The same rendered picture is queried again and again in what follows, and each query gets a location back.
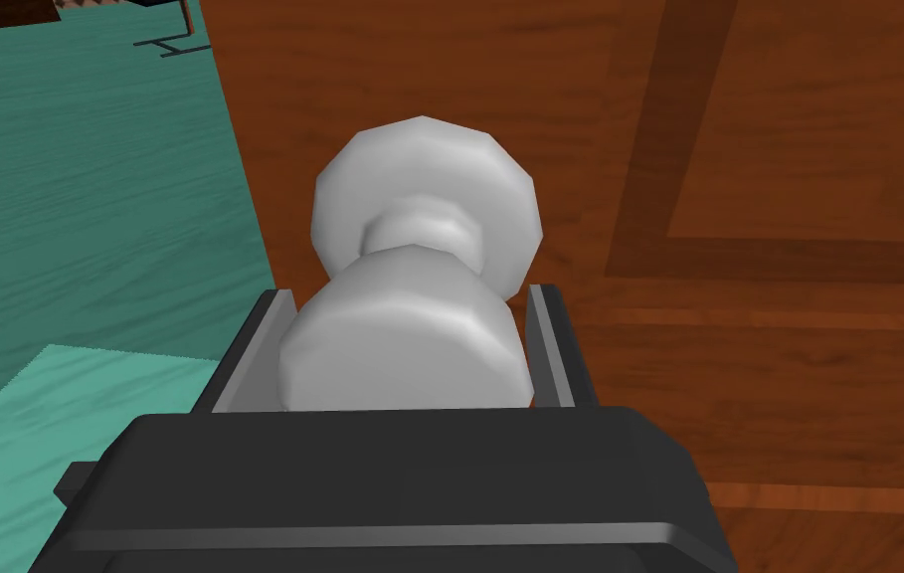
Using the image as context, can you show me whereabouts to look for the white door knob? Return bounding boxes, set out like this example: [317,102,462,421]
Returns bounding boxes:
[276,114,545,414]

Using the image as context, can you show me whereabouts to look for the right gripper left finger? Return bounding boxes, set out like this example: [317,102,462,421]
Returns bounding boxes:
[190,288,299,415]

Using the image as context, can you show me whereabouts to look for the brown wooden door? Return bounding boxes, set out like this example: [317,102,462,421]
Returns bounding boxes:
[198,0,904,573]

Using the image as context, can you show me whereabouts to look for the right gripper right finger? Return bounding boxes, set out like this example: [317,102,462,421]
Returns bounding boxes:
[526,283,601,411]

